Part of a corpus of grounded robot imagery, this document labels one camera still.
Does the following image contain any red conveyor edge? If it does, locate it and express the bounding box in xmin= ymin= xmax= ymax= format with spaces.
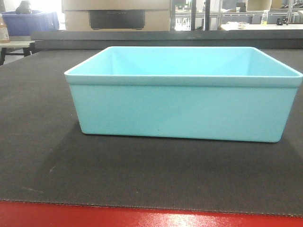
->
xmin=0 ymin=201 xmax=303 ymax=227

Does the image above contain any brown labelled bottle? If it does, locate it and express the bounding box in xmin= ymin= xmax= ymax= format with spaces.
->
xmin=0 ymin=14 xmax=10 ymax=43

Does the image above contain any white side table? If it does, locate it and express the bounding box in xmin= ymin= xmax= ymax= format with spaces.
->
xmin=0 ymin=41 xmax=35 ymax=65

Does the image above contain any light blue plastic bin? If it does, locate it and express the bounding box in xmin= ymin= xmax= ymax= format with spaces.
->
xmin=65 ymin=46 xmax=303 ymax=142

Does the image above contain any yellow liquid bottle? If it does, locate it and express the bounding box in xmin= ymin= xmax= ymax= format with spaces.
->
xmin=261 ymin=9 xmax=268 ymax=26

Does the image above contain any dark grey conveyor belt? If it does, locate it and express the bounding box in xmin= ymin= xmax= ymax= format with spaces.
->
xmin=0 ymin=50 xmax=303 ymax=217

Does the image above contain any blue tub on table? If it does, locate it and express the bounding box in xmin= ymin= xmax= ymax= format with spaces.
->
xmin=1 ymin=10 xmax=60 ymax=36

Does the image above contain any dark object in tub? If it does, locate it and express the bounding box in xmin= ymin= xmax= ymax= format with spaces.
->
xmin=15 ymin=0 xmax=32 ymax=14

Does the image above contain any dark conveyor end frame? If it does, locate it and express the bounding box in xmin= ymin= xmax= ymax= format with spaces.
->
xmin=31 ymin=29 xmax=303 ymax=50

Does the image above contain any beige machine with black panel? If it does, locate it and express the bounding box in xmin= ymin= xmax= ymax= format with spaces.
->
xmin=62 ymin=0 xmax=171 ymax=31

